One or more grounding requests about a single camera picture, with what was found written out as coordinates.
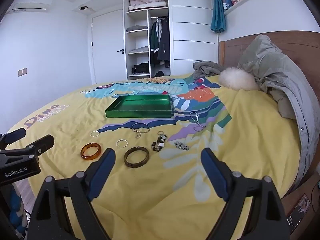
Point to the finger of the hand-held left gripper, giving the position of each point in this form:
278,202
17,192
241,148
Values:
42,142
15,135

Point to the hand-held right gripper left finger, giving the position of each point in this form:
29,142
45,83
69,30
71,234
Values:
103,170

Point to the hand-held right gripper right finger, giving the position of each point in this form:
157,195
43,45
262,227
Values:
212,172

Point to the amber translucent bangle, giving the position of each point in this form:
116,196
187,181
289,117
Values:
90,158

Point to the twisted silver hoop earring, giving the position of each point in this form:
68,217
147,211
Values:
91,134
117,143

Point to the dark olive bangle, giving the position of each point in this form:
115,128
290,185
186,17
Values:
136,165

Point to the thin silver bangle with clasp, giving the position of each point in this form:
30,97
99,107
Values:
140,123

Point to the green rectangular tray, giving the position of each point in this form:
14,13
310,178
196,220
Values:
130,112

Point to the blue white patterned cloth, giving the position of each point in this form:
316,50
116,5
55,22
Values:
16,210

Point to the yellow dinosaur printed blanket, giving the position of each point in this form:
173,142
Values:
155,205

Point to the dark printed booklet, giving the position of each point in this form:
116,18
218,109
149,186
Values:
298,212

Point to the white fluffy pillow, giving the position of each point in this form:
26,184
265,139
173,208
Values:
237,78

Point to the grey fleece garment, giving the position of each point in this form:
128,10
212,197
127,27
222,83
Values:
207,68

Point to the folded black clothes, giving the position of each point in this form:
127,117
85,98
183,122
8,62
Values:
140,68

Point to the small black bag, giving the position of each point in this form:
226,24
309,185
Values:
159,74

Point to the white door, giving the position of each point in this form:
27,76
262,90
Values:
107,42

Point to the wooden headboard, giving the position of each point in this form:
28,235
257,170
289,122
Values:
232,52

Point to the grey padded coat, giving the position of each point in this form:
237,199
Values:
275,67

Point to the folded light clothes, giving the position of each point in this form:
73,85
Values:
138,50

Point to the white air conditioner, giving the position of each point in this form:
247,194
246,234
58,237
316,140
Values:
30,3

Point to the hanging dark coat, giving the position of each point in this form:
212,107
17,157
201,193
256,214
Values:
164,42

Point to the round ceiling fixture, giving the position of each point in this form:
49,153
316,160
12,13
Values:
84,7

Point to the hanging green white jacket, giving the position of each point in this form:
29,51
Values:
154,37

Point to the white wardrobe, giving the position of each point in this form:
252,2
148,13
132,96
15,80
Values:
192,30

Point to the teal curtain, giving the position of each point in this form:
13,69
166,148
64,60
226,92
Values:
218,10

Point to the wall switch plate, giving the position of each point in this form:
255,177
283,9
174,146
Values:
22,72

